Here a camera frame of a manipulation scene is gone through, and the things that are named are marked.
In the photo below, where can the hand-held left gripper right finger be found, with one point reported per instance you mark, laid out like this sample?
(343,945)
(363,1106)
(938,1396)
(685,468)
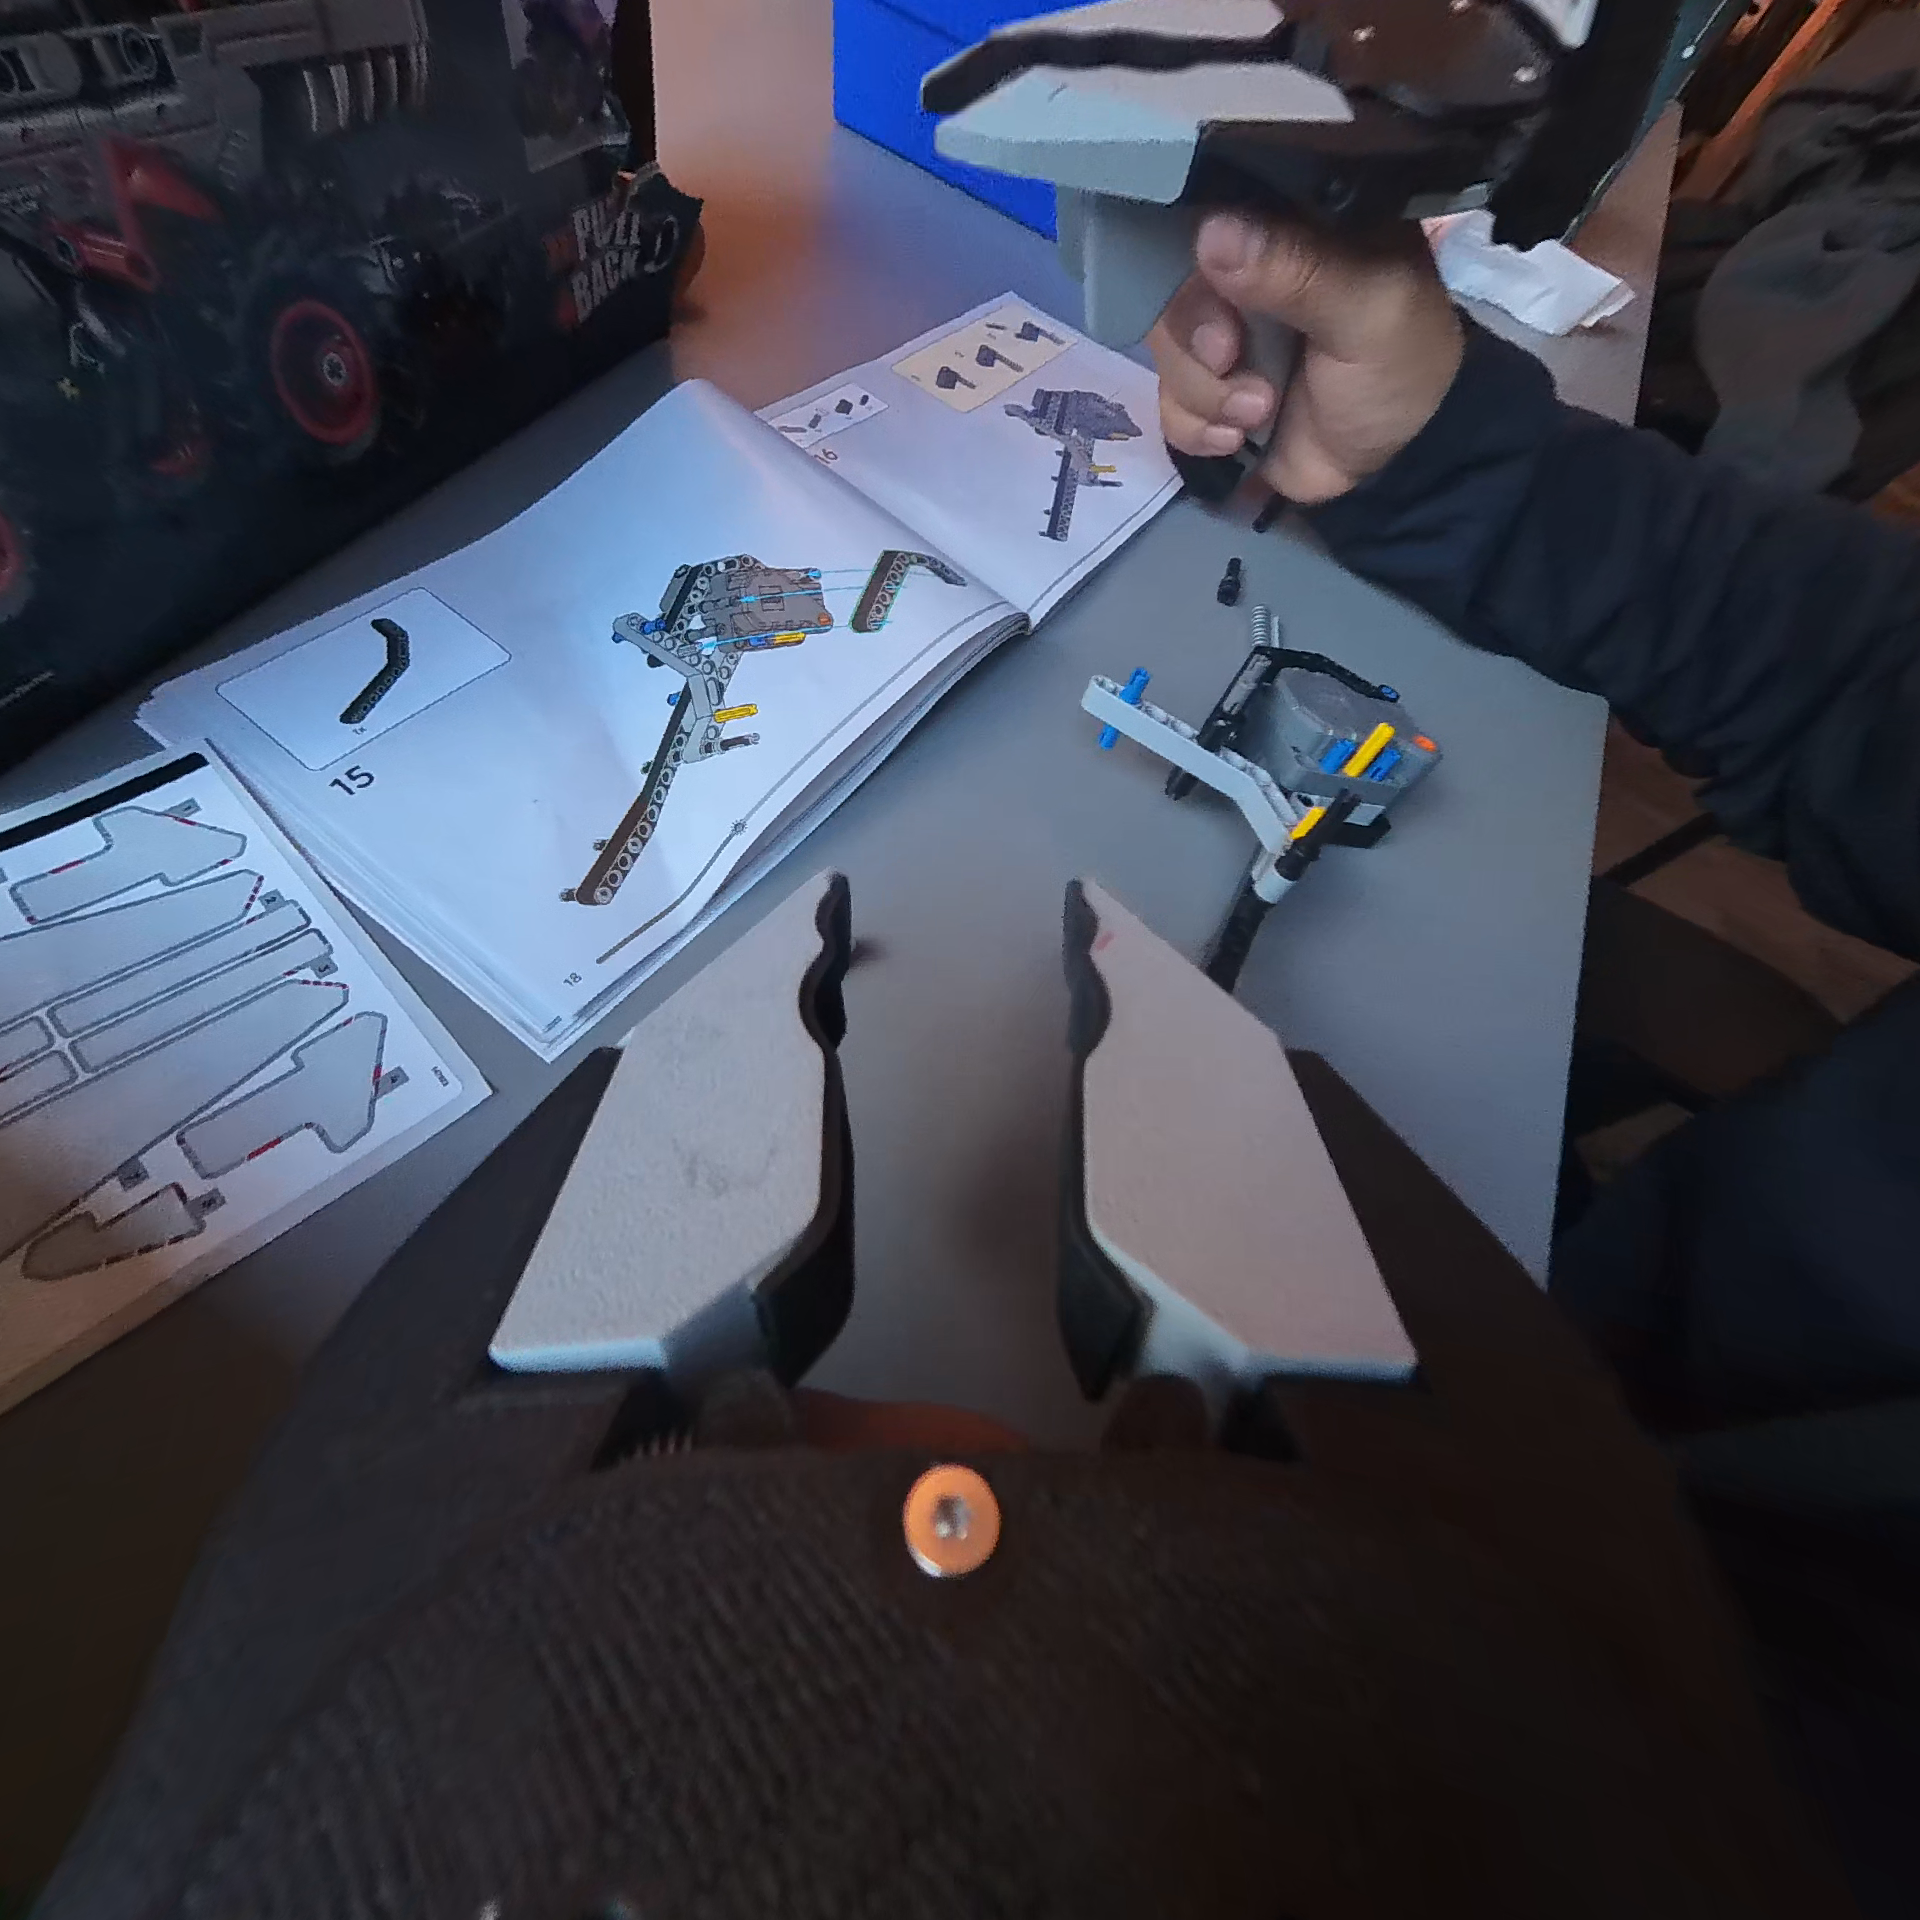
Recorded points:
(1231,1186)

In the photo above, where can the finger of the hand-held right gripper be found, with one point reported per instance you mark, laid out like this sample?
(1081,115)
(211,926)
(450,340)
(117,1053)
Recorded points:
(1154,20)
(1110,129)

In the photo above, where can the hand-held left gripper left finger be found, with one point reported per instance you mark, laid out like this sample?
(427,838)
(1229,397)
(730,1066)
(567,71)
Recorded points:
(690,1171)

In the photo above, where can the person's right forearm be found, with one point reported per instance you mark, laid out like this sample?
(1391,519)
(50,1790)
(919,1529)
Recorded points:
(1650,571)

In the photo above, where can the open lego instruction booklet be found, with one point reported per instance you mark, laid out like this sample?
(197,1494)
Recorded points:
(600,722)

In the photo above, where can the partly built lego assembly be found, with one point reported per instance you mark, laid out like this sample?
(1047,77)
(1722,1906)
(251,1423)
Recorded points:
(1319,729)

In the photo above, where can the lego sticker sheet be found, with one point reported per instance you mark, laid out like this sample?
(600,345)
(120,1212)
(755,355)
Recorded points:
(182,1020)

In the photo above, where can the black lego set box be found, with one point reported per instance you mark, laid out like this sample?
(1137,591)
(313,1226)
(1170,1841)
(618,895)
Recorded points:
(301,225)

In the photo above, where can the person's right hand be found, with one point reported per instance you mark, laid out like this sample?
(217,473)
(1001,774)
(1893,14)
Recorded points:
(1365,359)

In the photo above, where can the blue plastic bin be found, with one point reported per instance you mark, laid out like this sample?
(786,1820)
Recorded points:
(902,90)

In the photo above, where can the crumpled white paper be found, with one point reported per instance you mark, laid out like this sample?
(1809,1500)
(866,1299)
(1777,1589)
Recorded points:
(1529,285)

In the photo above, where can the brown slotted board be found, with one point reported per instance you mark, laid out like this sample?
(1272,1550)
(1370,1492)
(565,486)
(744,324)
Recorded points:
(735,77)

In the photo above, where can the grey jacket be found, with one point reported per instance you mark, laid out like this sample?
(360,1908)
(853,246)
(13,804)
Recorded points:
(1815,271)

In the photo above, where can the person's leg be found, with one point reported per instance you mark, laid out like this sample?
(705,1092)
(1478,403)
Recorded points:
(1770,1202)

